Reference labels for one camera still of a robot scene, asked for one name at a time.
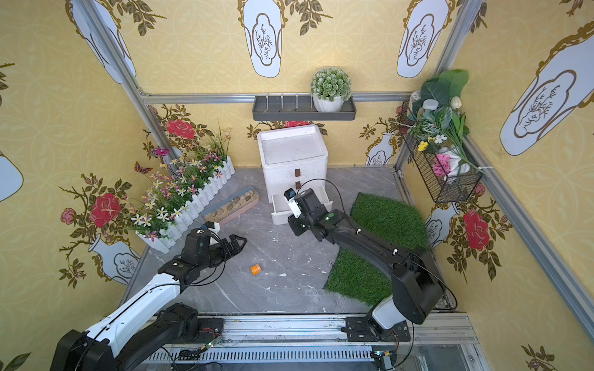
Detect orange paint can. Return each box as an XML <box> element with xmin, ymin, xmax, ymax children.
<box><xmin>251</xmin><ymin>264</ymin><xmax>262</xmax><ymax>275</ymax></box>

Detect white three-drawer cabinet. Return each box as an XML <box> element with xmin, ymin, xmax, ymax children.
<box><xmin>257</xmin><ymin>125</ymin><xmax>333</xmax><ymax>225</ymax></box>

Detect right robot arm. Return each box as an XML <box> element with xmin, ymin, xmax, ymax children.
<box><xmin>284</xmin><ymin>189</ymin><xmax>446</xmax><ymax>340</ymax></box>

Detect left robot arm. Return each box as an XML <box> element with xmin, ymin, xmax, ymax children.
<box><xmin>50</xmin><ymin>223</ymin><xmax>248</xmax><ymax>370</ymax></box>

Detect pink tray with sand and stones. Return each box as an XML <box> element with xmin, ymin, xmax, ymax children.
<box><xmin>200</xmin><ymin>186</ymin><xmax>260</xmax><ymax>225</ymax></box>

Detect green artificial grass mat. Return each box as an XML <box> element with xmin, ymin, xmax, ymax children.
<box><xmin>323</xmin><ymin>192</ymin><xmax>431</xmax><ymax>307</ymax></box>

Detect white picket fence flower planter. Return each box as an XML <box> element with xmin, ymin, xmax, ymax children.
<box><xmin>128</xmin><ymin>129</ymin><xmax>235</xmax><ymax>253</ymax></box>

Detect potted green succulent white pot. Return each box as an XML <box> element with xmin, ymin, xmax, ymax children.
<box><xmin>310</xmin><ymin>66</ymin><xmax>352</xmax><ymax>112</ymax></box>

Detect artificial plants in basket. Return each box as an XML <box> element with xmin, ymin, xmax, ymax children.
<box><xmin>408</xmin><ymin>70</ymin><xmax>485</xmax><ymax>182</ymax></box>

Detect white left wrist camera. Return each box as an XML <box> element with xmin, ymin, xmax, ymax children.
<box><xmin>201</xmin><ymin>221</ymin><xmax>221</xmax><ymax>234</ymax></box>

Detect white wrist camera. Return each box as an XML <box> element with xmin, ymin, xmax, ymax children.
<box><xmin>283</xmin><ymin>188</ymin><xmax>302</xmax><ymax>218</ymax></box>
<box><xmin>201</xmin><ymin>221</ymin><xmax>221</xmax><ymax>234</ymax></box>

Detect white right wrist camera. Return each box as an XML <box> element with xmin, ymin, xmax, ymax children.
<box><xmin>283</xmin><ymin>188</ymin><xmax>302</xmax><ymax>218</ymax></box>

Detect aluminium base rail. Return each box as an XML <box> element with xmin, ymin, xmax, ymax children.
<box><xmin>140</xmin><ymin>313</ymin><xmax>490</xmax><ymax>370</ymax></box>

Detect grey wall shelf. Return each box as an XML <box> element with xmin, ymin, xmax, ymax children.
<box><xmin>252</xmin><ymin>94</ymin><xmax>357</xmax><ymax>122</ymax></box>

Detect black wire wall basket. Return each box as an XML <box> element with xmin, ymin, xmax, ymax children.
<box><xmin>402</xmin><ymin>97</ymin><xmax>482</xmax><ymax>204</ymax></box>

